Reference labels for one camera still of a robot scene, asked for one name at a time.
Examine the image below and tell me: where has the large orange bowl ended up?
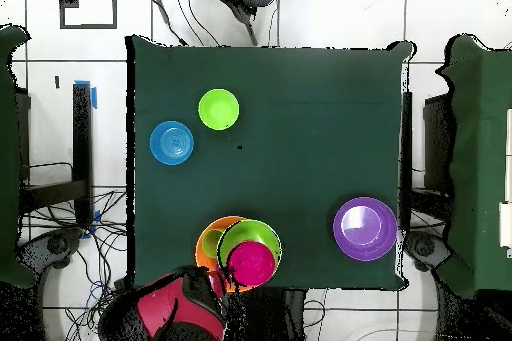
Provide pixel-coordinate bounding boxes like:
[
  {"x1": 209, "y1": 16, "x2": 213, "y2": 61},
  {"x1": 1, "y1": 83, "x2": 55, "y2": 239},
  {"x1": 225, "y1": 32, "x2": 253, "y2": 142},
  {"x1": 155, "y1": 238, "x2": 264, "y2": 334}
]
[{"x1": 194, "y1": 215, "x2": 257, "y2": 293}]

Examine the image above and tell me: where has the pink bowl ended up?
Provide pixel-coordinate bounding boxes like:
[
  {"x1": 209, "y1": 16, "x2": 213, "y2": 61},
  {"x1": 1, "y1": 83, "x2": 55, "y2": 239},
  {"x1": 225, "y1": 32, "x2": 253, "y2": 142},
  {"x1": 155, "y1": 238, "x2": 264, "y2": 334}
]
[{"x1": 226, "y1": 240, "x2": 278, "y2": 287}]

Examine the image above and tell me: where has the green cup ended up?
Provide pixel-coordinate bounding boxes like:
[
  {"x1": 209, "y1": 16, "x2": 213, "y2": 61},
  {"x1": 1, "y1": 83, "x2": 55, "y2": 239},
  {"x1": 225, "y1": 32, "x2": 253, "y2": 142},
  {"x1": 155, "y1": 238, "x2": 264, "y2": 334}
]
[{"x1": 200, "y1": 228, "x2": 225, "y2": 259}]

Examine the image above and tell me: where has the large green bowl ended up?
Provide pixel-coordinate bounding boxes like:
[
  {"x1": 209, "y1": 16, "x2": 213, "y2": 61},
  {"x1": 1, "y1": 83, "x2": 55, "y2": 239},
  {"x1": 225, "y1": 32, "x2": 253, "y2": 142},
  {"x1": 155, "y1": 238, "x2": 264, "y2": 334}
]
[{"x1": 216, "y1": 219, "x2": 283, "y2": 274}]

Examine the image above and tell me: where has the purple bowl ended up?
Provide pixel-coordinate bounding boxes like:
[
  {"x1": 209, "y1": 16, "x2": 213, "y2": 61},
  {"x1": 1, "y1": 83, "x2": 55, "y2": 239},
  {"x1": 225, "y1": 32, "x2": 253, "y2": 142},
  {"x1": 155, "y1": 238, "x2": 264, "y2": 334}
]
[{"x1": 332, "y1": 196, "x2": 399, "y2": 263}]

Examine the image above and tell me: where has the blue bowl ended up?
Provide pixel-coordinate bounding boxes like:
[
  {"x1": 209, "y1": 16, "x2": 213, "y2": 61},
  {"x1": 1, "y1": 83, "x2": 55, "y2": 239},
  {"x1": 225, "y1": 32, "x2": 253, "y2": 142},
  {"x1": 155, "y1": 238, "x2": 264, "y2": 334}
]
[{"x1": 149, "y1": 120, "x2": 195, "y2": 167}]

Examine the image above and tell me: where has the small green bowl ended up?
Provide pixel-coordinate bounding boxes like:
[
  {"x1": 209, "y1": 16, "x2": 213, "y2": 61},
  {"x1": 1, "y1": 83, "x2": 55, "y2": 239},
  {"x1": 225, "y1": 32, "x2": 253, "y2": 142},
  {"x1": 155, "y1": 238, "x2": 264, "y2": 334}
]
[{"x1": 197, "y1": 88, "x2": 240, "y2": 131}]

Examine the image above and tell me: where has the black metal stand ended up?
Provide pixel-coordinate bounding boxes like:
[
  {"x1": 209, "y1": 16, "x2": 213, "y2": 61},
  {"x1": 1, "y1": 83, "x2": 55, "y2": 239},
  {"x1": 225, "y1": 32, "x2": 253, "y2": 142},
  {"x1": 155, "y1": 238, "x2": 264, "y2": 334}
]
[{"x1": 15, "y1": 83, "x2": 94, "y2": 230}]

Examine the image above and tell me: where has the dark green table cloth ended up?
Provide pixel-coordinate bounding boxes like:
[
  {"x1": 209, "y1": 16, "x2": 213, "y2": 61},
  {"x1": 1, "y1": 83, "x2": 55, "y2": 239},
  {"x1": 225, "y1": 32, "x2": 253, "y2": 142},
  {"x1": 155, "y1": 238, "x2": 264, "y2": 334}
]
[{"x1": 125, "y1": 34, "x2": 417, "y2": 292}]

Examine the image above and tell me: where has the blue tape strip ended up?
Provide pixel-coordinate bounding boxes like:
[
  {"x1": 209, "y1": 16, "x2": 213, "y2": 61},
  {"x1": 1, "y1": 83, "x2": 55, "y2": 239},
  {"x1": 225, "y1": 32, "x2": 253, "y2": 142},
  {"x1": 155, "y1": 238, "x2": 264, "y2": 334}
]
[{"x1": 74, "y1": 79, "x2": 98, "y2": 111}]

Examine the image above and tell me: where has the green cloth covered side table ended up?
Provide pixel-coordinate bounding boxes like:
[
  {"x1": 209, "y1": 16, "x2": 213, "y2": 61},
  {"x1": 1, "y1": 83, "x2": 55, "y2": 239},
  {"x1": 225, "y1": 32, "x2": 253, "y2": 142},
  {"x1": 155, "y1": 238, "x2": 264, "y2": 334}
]
[
  {"x1": 435, "y1": 33, "x2": 512, "y2": 299},
  {"x1": 0, "y1": 23, "x2": 38, "y2": 289}
]

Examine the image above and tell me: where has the white box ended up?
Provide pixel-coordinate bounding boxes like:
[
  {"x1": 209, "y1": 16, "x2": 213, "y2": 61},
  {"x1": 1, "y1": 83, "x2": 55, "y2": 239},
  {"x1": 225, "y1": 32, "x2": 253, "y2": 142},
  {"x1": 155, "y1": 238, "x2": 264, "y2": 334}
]
[{"x1": 498, "y1": 201, "x2": 512, "y2": 249}]

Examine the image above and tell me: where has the bundle of floor cables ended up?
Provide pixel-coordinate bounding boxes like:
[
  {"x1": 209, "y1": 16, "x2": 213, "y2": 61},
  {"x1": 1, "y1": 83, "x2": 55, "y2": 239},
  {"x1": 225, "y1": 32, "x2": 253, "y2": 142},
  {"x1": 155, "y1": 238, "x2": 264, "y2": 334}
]
[{"x1": 19, "y1": 186, "x2": 133, "y2": 341}]

